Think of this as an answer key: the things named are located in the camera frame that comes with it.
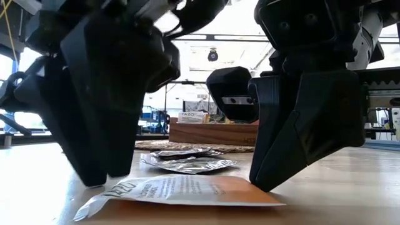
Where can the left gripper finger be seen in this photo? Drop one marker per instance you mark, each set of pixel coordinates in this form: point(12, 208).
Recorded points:
point(112, 78)
point(53, 103)

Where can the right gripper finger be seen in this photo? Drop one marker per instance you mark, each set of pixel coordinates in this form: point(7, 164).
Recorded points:
point(312, 118)

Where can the orange white Tazo tea packet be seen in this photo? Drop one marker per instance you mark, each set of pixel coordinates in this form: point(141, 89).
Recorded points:
point(187, 190)
point(191, 117)

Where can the wooden tea organizer box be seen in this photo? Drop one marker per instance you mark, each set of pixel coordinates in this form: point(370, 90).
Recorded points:
point(212, 134)

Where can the long ceiling light bar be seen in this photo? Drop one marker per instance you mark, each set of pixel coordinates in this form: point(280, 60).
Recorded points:
point(212, 37)

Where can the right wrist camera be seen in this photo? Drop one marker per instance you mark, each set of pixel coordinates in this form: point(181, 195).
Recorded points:
point(231, 81)

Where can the black ceiling camera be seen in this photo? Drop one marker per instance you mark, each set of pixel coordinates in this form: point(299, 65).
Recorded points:
point(213, 55)

